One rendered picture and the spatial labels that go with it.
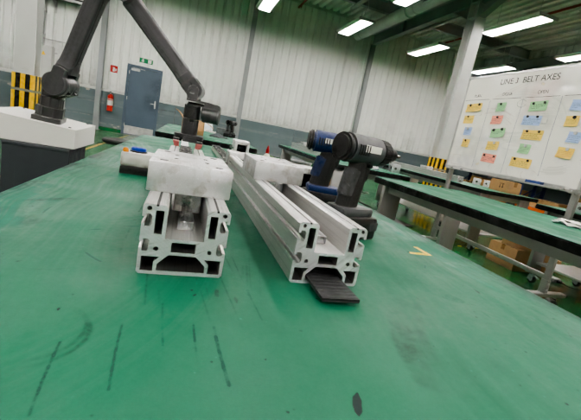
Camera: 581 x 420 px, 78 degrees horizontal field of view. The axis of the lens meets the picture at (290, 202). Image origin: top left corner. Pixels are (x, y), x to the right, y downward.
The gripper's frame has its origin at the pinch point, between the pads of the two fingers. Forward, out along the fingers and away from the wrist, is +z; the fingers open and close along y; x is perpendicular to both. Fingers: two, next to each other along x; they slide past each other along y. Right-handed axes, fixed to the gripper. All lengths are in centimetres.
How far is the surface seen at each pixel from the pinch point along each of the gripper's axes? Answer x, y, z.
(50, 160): 0.9, -42.7, 8.0
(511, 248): 138, 358, 60
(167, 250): -95, -5, -3
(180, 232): -92, -3, -4
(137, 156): -30.8, -14.0, -2.9
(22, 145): 1, -51, 5
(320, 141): -45, 32, -17
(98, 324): -106, -10, 0
